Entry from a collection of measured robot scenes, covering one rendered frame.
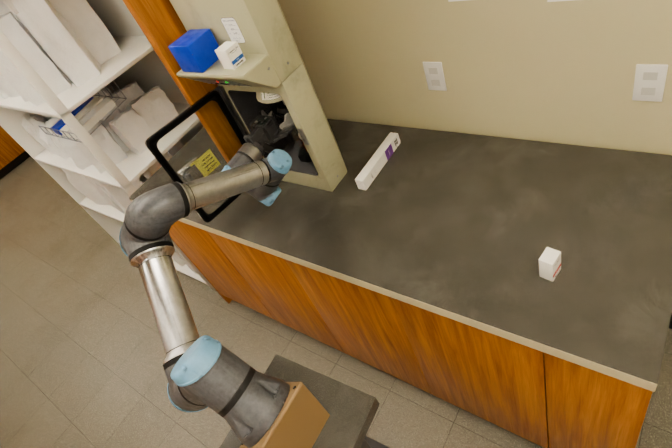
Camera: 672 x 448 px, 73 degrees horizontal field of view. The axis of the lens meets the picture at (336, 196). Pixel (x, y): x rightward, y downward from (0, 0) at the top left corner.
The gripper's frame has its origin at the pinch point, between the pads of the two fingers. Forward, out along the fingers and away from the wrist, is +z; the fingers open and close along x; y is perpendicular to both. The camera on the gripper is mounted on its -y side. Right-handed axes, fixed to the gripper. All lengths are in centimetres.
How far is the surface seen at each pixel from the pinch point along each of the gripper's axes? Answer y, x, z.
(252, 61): 30.1, -11.1, -10.1
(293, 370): -22, -42, -72
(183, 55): 36.7, 9.0, -16.3
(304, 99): 9.5, -14.1, -2.0
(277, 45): 29.4, -14.1, -1.6
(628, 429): -61, -115, -41
